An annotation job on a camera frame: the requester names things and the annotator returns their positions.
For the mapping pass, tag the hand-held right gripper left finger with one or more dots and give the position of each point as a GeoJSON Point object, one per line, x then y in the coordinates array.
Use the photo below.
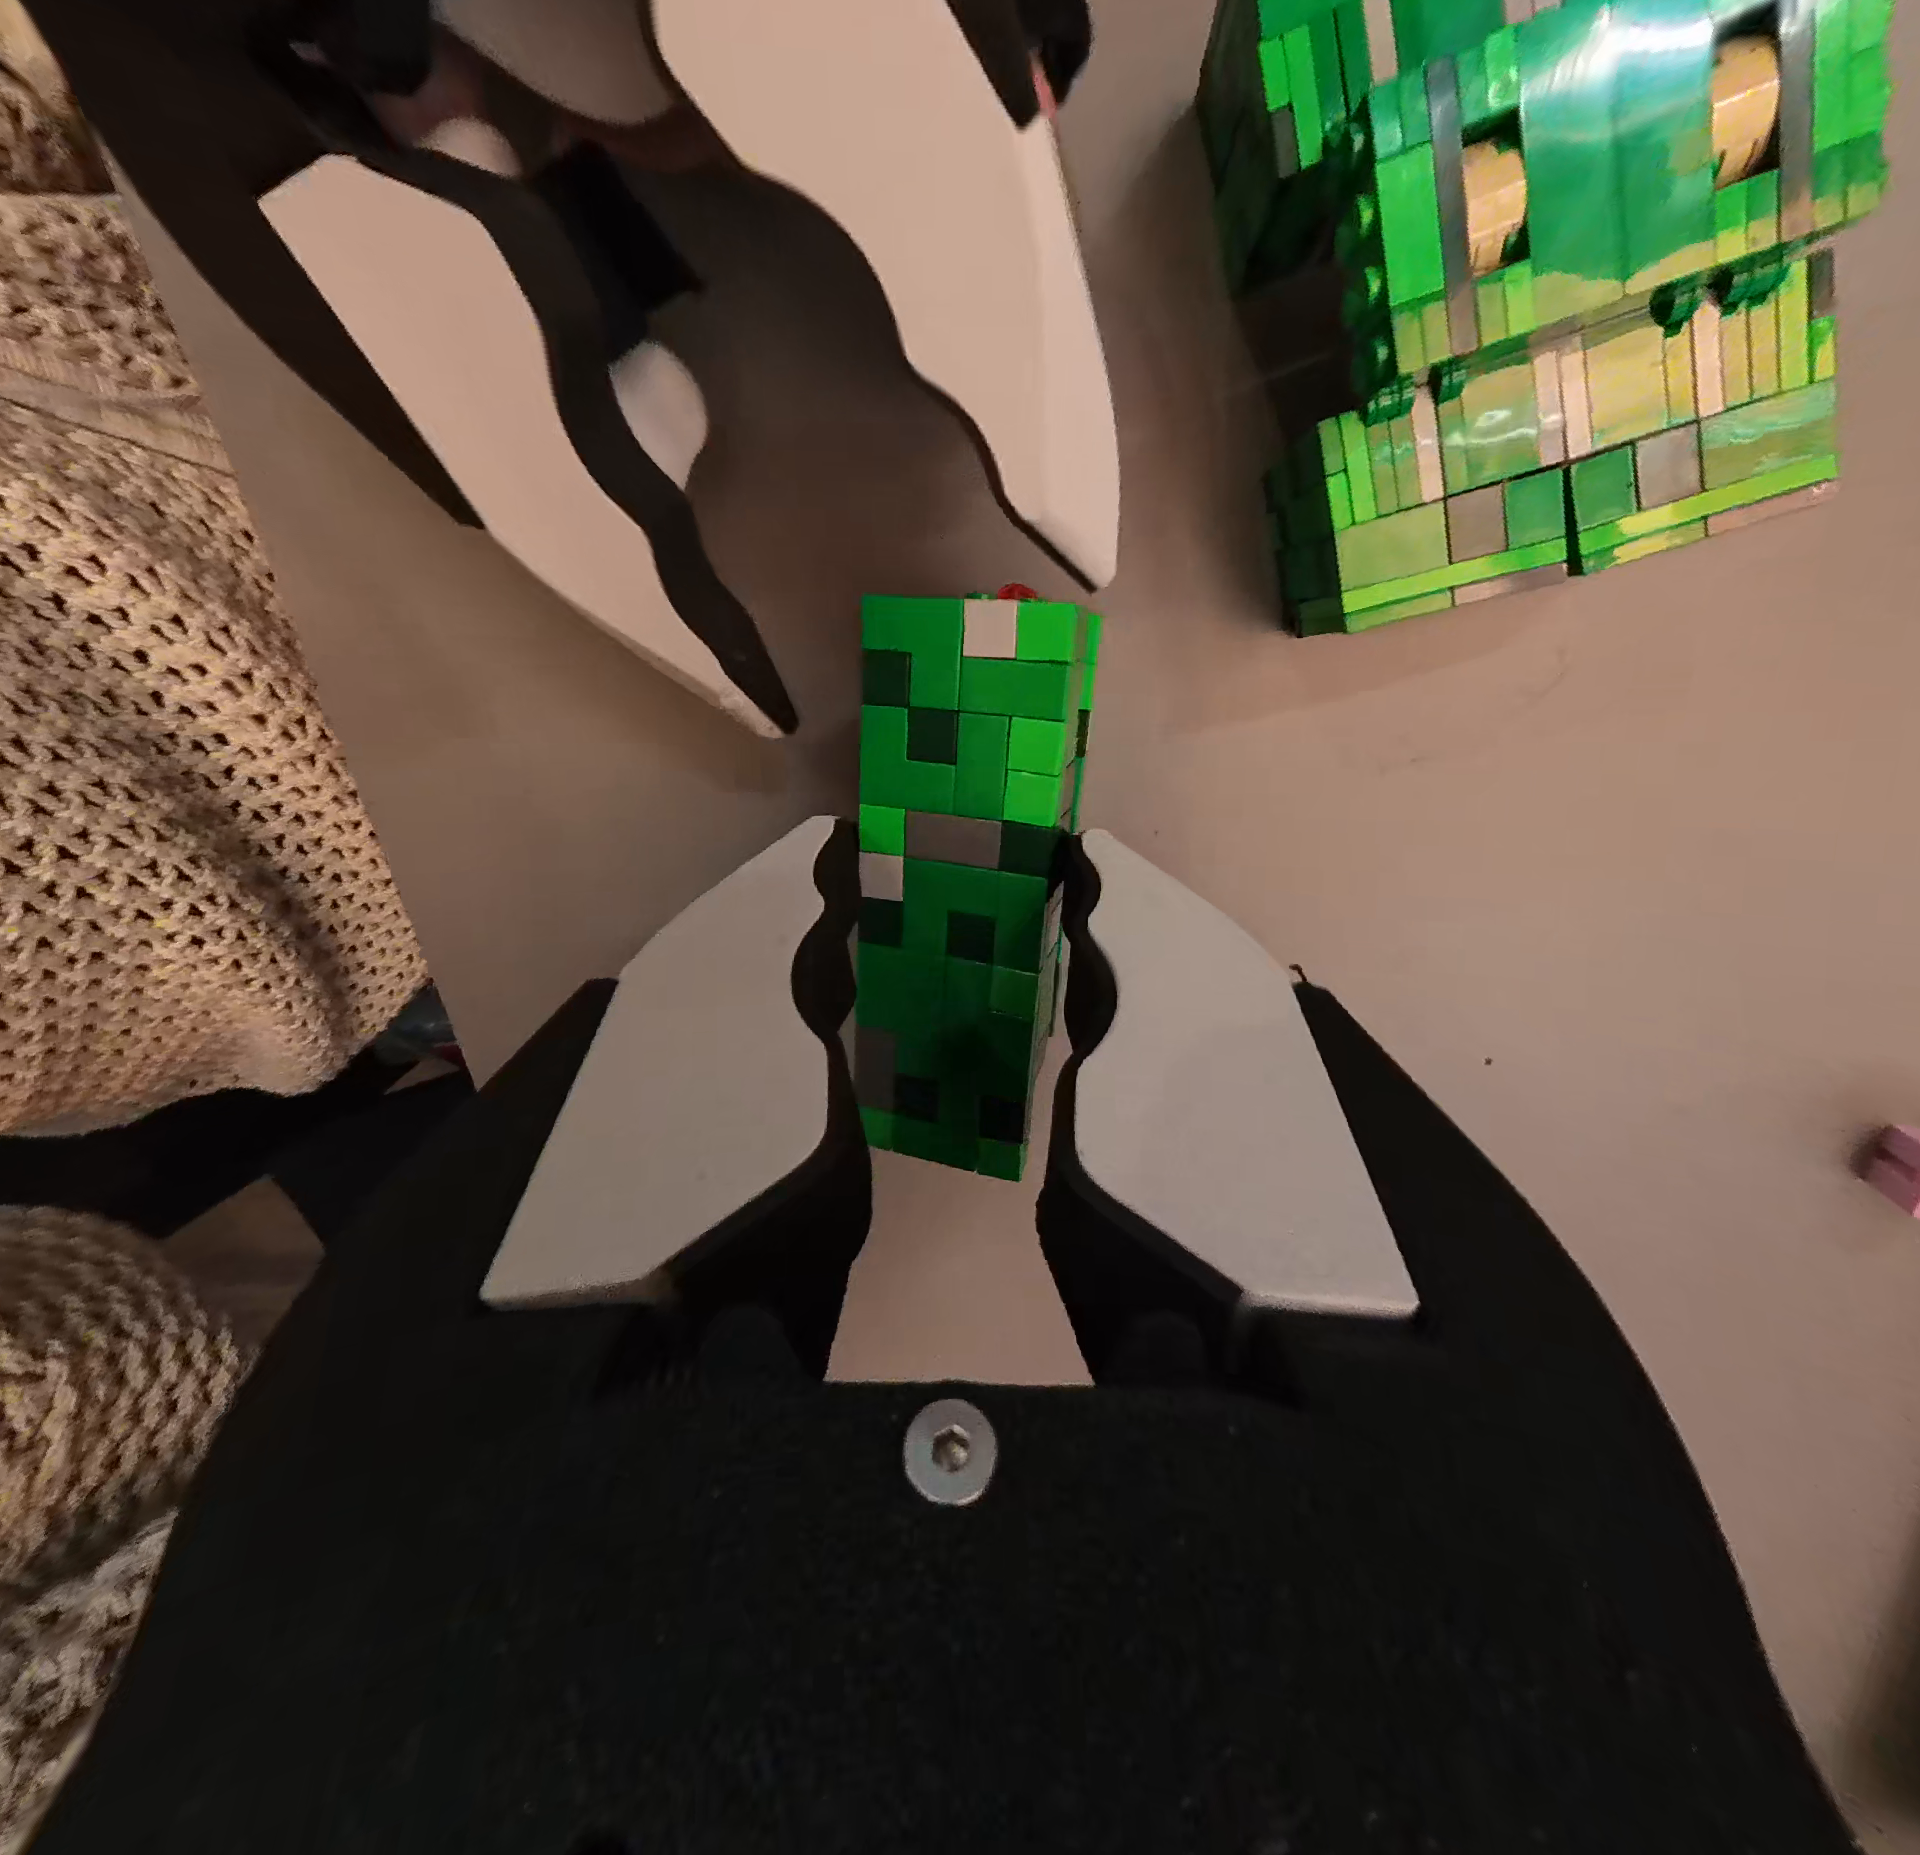
{"type": "Point", "coordinates": [661, 1133]}

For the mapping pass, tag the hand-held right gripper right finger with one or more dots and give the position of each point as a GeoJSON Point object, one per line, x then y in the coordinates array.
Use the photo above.
{"type": "Point", "coordinates": [1247, 1133]}

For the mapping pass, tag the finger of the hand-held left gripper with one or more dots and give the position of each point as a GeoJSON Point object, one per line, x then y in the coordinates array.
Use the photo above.
{"type": "Point", "coordinates": [450, 385]}
{"type": "Point", "coordinates": [991, 234]}

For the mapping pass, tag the green lego panel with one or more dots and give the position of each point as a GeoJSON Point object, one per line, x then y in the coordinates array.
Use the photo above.
{"type": "Point", "coordinates": [960, 894]}

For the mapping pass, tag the person's left forearm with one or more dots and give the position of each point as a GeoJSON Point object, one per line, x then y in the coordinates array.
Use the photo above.
{"type": "Point", "coordinates": [151, 686]}

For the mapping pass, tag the large green lego assembly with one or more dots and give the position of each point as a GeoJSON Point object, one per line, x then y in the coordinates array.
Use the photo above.
{"type": "Point", "coordinates": [1501, 310]}

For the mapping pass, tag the pink lego pig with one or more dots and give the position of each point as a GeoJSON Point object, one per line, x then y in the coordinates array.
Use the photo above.
{"type": "Point", "coordinates": [1897, 1164]}

